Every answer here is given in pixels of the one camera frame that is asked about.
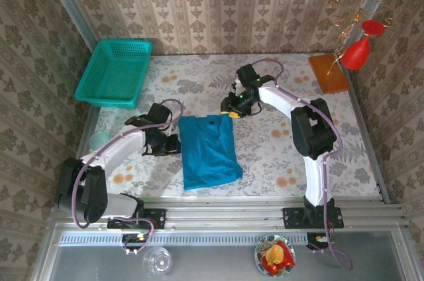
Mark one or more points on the red snack packet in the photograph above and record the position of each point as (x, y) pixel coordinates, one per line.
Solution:
(285, 261)

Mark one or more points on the teal plastic basket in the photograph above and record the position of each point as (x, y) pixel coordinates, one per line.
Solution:
(112, 72)

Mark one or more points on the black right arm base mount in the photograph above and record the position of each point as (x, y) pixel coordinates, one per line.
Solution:
(291, 218)

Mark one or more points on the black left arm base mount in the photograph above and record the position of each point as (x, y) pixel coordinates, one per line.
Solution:
(159, 218)

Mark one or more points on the clear plastic cup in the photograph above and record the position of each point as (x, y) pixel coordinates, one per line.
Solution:
(157, 261)

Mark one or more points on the floral tablecloth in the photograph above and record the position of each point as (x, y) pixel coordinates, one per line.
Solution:
(271, 161)

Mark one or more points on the yellow snack piece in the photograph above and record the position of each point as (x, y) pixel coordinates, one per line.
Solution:
(274, 254)

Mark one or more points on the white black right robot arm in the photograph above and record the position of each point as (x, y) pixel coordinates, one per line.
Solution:
(278, 98)

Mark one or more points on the blue t-shirt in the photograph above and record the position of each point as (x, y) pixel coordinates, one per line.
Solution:
(208, 155)

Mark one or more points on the steel tray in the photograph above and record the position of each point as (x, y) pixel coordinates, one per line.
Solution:
(215, 261)

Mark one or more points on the pale teal cup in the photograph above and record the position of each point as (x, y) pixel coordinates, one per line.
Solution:
(98, 140)

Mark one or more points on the brown wooden base board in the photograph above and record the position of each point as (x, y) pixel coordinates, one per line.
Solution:
(329, 75)

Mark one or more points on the small black electronics box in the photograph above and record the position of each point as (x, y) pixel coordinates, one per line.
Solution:
(132, 238)
(316, 241)

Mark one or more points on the aluminium table frame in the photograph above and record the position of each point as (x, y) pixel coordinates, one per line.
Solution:
(215, 214)

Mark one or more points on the red wine glass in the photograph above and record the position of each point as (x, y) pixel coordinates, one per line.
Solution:
(356, 54)

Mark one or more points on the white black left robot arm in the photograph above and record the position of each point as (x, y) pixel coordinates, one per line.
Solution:
(122, 145)

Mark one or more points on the patterned plate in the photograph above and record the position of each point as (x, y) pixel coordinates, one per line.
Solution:
(260, 256)

